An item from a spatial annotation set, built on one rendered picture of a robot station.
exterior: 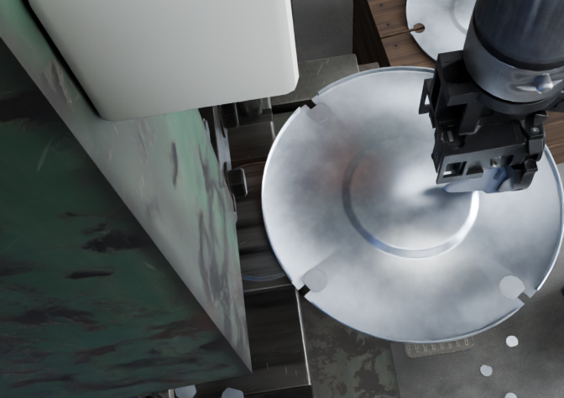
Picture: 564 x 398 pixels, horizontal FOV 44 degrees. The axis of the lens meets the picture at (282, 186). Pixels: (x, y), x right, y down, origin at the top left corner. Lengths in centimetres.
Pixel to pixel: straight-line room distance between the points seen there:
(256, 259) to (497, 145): 25
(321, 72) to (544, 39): 52
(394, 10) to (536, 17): 94
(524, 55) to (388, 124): 30
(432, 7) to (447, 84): 86
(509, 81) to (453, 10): 89
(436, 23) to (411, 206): 70
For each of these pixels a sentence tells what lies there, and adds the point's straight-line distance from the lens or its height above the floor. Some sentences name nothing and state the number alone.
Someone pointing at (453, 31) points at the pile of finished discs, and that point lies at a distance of 133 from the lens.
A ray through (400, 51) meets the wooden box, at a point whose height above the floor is 35.
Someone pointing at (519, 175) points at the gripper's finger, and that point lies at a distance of 59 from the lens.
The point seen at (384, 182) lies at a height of 79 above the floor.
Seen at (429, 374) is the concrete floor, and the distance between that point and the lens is 144.
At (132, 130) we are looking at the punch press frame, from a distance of 17.
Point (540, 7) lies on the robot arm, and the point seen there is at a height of 110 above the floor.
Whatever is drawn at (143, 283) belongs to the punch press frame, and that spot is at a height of 123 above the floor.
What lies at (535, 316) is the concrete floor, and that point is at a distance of 150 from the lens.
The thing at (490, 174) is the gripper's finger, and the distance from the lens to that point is 63.
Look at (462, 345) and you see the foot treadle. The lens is 129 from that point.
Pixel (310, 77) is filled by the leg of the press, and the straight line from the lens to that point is 92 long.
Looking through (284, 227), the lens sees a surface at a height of 79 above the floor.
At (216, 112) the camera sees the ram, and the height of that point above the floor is 96.
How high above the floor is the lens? 141
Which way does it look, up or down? 65 degrees down
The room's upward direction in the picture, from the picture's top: 12 degrees counter-clockwise
